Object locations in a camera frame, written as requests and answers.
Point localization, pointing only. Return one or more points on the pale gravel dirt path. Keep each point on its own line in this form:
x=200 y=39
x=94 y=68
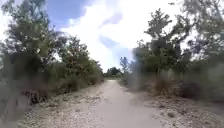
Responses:
x=115 y=110

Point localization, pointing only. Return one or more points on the distant green trees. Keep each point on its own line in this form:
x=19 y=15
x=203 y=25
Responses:
x=112 y=71

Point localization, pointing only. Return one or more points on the dry brown bushes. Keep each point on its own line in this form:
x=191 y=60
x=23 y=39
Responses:
x=173 y=86
x=66 y=85

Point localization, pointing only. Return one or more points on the row of green trees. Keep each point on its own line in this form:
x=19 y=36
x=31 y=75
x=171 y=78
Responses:
x=36 y=50
x=173 y=50

